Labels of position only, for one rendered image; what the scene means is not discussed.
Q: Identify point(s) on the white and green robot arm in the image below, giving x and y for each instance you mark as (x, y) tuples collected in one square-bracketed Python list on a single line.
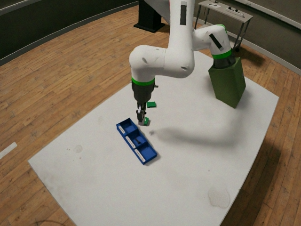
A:
[(177, 60)]

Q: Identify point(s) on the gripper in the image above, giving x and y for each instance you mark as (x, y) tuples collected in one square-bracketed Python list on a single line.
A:
[(141, 105)]

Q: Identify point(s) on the blue three-compartment tray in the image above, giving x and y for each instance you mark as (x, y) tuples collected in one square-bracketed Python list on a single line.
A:
[(129, 131)]

